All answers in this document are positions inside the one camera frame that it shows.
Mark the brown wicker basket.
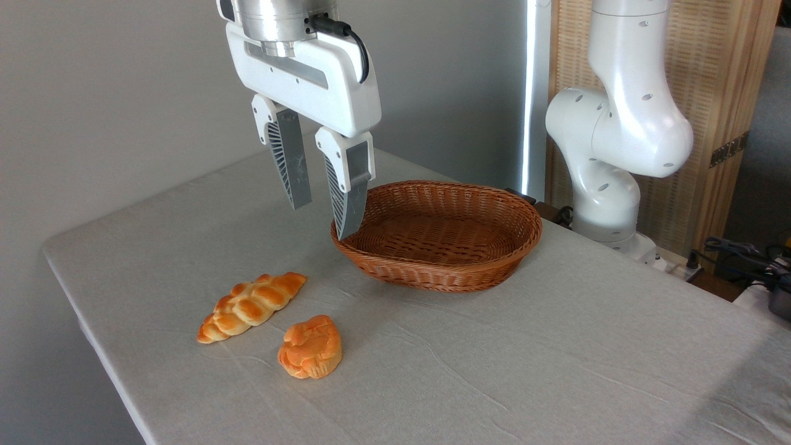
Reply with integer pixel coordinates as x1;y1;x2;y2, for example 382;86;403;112
329;180;544;294

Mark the long braided bread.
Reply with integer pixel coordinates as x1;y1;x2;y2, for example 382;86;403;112
197;271;308;345

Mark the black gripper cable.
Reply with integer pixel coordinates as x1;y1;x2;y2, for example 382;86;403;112
305;15;371;85

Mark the round orange bread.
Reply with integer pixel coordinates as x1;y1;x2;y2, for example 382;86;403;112
277;314;344;380

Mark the grey tablecloth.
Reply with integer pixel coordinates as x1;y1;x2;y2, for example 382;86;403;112
41;129;791;445

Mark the white vertical light strip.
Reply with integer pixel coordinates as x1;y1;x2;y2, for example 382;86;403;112
520;0;552;202

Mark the white power strip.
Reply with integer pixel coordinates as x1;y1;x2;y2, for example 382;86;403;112
643;245;706;280

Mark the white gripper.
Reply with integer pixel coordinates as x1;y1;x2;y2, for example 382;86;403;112
225;22;383;241

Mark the black table clamp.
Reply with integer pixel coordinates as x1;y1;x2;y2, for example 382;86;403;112
505;187;574;228

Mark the black cable bundle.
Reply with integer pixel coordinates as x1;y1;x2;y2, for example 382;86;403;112
688;236;791;292

